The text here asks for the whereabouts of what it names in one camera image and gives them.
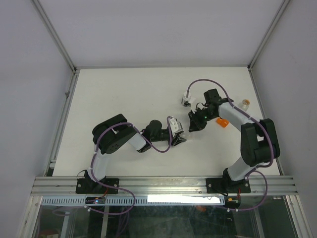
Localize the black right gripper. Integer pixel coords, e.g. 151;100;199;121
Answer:
188;107;216;132

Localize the orange pill organizer box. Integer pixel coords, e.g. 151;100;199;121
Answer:
216;118;229;128

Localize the clear glass pill vial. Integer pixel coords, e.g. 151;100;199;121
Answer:
238;99;250;112

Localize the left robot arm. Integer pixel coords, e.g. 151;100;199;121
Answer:
81;114;186;193

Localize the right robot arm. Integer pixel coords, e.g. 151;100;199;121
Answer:
188;89;280;195

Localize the white pill bottle blue label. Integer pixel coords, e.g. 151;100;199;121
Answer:
181;98;191;107

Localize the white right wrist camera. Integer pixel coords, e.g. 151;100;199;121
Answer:
181;92;196;107

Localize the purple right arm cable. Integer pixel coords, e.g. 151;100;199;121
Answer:
186;78;275;179

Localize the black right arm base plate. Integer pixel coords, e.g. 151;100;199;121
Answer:
206;178;251;195

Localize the grey slotted cable duct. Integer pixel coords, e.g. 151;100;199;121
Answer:
42;195;225;207

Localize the aluminium mounting rail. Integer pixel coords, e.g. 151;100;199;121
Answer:
31;174;298;196

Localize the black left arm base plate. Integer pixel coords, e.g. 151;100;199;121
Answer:
75;177;119;194

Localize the aluminium frame right post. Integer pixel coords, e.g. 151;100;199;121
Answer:
248;0;291;70

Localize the aluminium frame post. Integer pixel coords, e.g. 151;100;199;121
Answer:
248;0;291;70
30;0;77;72

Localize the aluminium frame left post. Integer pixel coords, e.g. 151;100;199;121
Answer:
30;0;77;72

